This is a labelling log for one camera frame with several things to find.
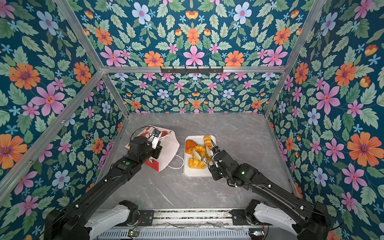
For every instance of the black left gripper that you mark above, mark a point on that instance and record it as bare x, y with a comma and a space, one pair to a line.
157, 150

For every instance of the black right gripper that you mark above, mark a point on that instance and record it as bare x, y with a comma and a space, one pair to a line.
213, 170

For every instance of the striped long bread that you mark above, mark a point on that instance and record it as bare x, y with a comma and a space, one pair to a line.
208, 146

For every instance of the red white paper bag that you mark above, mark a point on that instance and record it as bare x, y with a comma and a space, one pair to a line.
169, 144

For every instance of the small golden bread roll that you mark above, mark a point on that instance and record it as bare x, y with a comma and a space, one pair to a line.
196, 164

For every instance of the orange triangular pastry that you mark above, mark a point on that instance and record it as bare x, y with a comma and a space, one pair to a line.
189, 146

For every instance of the yellow ring bread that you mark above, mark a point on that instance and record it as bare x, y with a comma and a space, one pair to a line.
199, 153

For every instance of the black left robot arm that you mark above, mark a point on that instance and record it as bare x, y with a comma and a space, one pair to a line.
78, 220

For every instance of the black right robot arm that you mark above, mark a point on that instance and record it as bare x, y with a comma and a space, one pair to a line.
251, 179

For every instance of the white rectangular tray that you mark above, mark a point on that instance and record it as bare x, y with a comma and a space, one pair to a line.
193, 173

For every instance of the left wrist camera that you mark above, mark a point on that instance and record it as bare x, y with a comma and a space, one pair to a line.
156, 135

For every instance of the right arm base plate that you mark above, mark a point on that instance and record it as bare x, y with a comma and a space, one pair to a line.
239, 218

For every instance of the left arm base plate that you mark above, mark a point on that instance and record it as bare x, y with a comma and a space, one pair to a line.
144, 219

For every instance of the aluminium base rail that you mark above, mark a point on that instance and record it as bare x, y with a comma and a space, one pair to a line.
210, 219

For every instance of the black hook rail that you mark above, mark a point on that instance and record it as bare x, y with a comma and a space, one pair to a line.
191, 70

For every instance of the white perforated cable duct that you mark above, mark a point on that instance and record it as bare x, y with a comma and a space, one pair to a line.
175, 234

